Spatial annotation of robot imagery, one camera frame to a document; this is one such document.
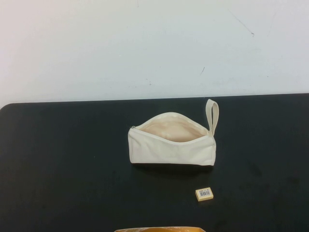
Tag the black table mat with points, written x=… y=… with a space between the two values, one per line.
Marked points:
x=72 y=169

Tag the cream canvas pencil case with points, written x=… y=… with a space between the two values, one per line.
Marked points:
x=166 y=152

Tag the orange yellow taped object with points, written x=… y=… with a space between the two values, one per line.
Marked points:
x=157 y=229

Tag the yellow eraser with barcode label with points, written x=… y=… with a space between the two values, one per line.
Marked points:
x=204 y=194

